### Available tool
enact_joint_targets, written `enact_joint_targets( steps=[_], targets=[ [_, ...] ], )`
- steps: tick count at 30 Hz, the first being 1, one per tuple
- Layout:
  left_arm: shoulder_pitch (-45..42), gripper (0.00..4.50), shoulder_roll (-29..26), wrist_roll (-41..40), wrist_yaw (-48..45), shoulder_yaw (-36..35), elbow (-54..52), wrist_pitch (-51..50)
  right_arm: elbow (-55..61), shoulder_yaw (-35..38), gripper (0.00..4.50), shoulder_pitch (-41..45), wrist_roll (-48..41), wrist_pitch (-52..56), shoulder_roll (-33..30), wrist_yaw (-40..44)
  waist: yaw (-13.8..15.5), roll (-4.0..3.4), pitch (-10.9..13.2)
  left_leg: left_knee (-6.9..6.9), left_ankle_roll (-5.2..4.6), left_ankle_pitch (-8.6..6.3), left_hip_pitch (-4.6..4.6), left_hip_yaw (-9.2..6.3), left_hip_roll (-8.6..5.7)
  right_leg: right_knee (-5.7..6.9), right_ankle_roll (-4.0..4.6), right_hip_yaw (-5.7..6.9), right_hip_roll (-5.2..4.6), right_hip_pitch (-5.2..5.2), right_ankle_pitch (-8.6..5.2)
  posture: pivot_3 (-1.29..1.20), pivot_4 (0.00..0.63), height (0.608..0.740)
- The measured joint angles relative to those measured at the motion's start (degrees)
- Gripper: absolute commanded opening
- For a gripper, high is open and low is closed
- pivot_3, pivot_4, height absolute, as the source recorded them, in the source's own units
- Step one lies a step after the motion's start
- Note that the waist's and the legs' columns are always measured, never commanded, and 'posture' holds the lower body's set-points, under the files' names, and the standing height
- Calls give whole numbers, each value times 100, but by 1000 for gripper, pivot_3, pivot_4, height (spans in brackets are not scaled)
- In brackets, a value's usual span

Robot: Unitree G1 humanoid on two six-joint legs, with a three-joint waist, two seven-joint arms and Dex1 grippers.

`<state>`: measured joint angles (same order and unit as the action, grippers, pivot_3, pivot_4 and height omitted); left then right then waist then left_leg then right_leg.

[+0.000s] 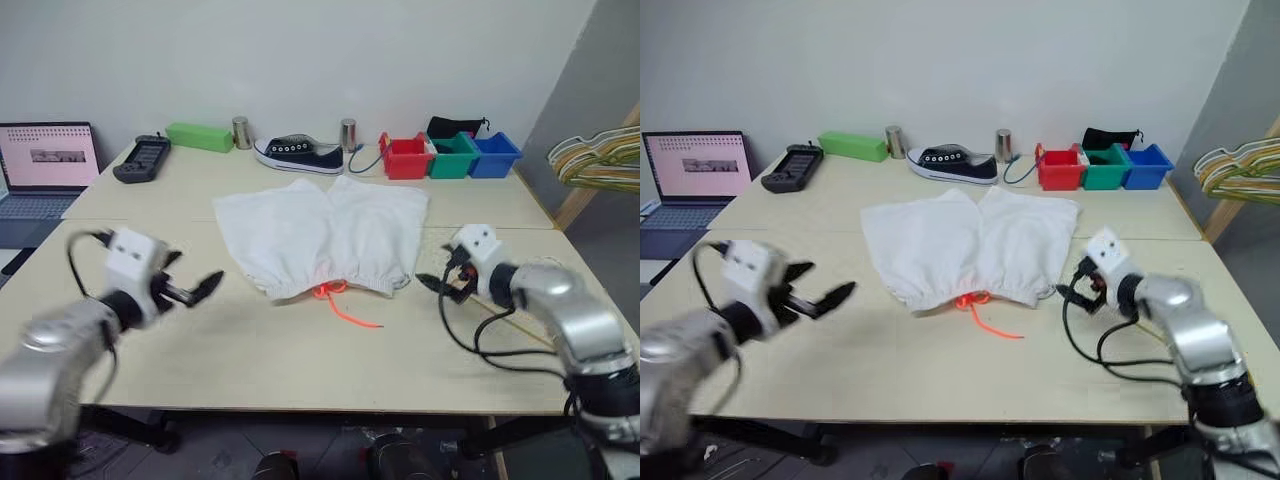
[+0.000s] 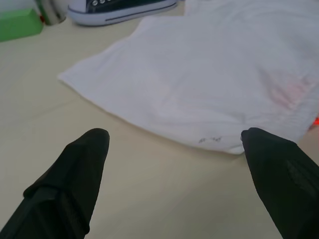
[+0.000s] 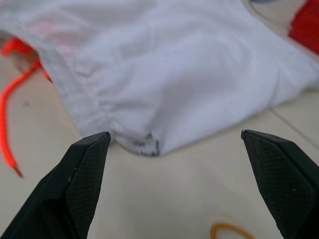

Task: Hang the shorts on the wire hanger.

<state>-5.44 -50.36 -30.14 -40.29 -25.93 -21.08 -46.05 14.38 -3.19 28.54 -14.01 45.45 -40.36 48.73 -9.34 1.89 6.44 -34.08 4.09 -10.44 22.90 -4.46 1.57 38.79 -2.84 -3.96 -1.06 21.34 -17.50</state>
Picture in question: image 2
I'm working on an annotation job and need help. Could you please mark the silver metal can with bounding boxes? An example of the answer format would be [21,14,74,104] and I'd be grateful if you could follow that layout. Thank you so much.
[34,0,67,25]

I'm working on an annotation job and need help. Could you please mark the green box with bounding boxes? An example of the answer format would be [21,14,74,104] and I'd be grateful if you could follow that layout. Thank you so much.
[0,7,44,43]

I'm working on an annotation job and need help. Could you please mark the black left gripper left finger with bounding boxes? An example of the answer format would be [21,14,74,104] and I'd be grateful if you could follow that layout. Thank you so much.
[0,128,110,239]

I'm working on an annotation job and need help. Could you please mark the navy and white sneaker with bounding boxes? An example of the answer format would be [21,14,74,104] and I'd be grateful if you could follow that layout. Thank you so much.
[67,0,178,27]

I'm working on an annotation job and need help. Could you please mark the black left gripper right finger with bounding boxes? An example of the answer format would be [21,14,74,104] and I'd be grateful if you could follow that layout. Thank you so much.
[240,127,319,239]

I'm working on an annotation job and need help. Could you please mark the white cloth garment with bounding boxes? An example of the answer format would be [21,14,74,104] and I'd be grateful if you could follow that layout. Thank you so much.
[57,0,319,155]

